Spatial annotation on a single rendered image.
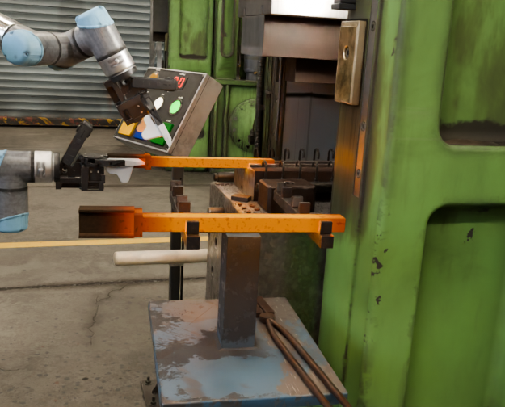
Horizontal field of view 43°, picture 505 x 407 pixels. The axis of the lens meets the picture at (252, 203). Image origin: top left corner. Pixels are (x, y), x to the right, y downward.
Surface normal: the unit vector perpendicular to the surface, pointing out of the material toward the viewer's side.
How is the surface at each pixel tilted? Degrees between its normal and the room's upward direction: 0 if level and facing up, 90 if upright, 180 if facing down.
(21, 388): 0
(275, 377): 0
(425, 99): 89
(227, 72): 90
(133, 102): 90
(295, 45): 90
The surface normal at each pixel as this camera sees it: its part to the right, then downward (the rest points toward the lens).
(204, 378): 0.06, -0.97
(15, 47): -0.39, 0.20
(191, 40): 0.18, 0.23
